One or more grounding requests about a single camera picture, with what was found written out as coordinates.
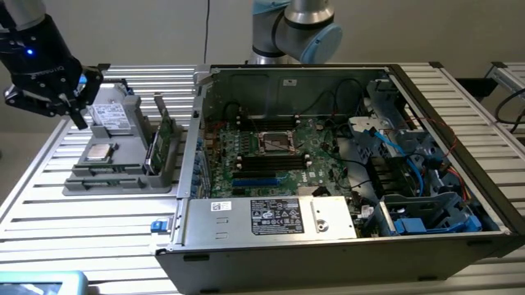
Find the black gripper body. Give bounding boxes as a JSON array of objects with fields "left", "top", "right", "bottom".
[{"left": 0, "top": 13, "right": 84, "bottom": 104}]

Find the green RAM stick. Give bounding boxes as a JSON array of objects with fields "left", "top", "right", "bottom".
[{"left": 83, "top": 163, "right": 143, "bottom": 173}]

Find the silver disk with label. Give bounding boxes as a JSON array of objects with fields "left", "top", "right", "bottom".
[{"left": 91, "top": 103, "right": 132, "bottom": 130}]

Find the silver CPU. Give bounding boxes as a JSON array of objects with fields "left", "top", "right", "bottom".
[{"left": 86, "top": 144, "right": 114, "bottom": 161}]

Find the green graphics card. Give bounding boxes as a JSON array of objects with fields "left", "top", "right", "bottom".
[{"left": 144, "top": 93, "right": 174, "bottom": 176}]

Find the grey parts rack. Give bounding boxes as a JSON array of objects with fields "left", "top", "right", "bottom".
[{"left": 62, "top": 80, "right": 186, "bottom": 196}]

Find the blue case latch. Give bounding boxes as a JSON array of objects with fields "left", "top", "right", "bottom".
[{"left": 150, "top": 217, "right": 171, "bottom": 234}]

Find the black expansion slot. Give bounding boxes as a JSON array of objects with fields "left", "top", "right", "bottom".
[{"left": 231, "top": 171, "right": 278, "bottom": 179}]

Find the blue expansion slot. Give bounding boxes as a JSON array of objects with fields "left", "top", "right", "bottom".
[{"left": 231, "top": 179, "right": 278, "bottom": 187}]

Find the CPU socket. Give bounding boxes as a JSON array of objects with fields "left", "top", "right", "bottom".
[{"left": 250, "top": 130, "right": 299, "bottom": 155}]

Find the silver power supply unit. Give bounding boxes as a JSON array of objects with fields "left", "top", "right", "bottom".
[{"left": 179, "top": 195, "right": 358, "bottom": 247}]

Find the teal box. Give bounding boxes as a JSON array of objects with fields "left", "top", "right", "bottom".
[{"left": 0, "top": 270, "right": 90, "bottom": 295}]

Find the green motherboard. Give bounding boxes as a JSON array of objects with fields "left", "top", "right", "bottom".
[{"left": 196, "top": 118, "right": 354, "bottom": 199}]

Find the silver chipset heatsink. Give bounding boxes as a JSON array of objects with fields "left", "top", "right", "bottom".
[{"left": 297, "top": 186, "right": 326, "bottom": 198}]

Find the silver drive cage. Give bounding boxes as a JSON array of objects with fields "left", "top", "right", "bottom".
[{"left": 347, "top": 79, "right": 413, "bottom": 156}]

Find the black open PC case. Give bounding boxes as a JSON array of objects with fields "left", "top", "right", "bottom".
[{"left": 154, "top": 63, "right": 518, "bottom": 295}]

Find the grey-blue disk bay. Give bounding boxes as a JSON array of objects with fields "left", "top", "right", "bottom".
[{"left": 377, "top": 191, "right": 481, "bottom": 237}]

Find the thin black wall cable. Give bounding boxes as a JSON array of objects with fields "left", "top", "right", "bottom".
[{"left": 203, "top": 0, "right": 211, "bottom": 64}]

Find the black looped wire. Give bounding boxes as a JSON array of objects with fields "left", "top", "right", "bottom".
[{"left": 302, "top": 77, "right": 365, "bottom": 118}]

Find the blue wire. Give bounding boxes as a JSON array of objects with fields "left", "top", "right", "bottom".
[{"left": 370, "top": 128, "right": 425, "bottom": 196}]

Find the red wire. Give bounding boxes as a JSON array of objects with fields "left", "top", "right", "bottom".
[{"left": 409, "top": 107, "right": 461, "bottom": 158}]

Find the thick black cable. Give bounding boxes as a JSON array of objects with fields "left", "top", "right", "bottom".
[{"left": 494, "top": 87, "right": 525, "bottom": 127}]

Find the aluminium profile rail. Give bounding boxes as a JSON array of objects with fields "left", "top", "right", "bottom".
[{"left": 485, "top": 61, "right": 525, "bottom": 100}]

